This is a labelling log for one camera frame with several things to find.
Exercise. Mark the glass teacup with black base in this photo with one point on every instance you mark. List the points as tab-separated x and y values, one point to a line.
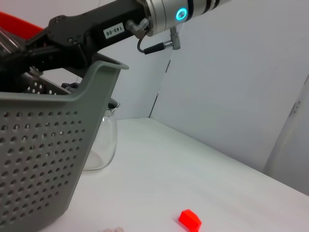
7	41

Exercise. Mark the red sloped brick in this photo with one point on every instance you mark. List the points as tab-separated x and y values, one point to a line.
190	220

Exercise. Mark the grey-green perforated storage bin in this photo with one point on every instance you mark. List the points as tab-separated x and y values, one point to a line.
43	149

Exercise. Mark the glass teapot with black lid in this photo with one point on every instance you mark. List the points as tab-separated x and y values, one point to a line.
106	145

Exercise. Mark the orange plastic object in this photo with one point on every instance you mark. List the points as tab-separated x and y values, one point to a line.
19	25

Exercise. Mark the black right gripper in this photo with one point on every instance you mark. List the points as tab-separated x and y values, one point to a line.
96	26

